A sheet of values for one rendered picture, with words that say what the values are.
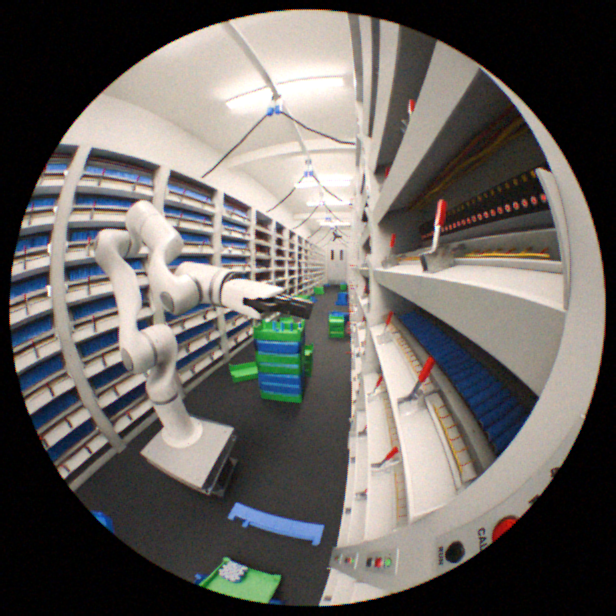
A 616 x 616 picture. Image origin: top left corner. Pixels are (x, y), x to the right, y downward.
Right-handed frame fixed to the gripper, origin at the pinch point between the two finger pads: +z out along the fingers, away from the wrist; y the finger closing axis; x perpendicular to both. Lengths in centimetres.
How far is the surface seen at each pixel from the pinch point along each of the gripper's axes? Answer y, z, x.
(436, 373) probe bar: 9.1, 24.9, -2.4
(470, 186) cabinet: -0.3, 30.2, 35.4
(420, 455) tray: 21.3, 21.0, -7.7
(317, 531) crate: 24, 22, -61
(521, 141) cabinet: 20, 30, 38
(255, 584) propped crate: 57, 12, -79
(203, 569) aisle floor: 62, -6, -87
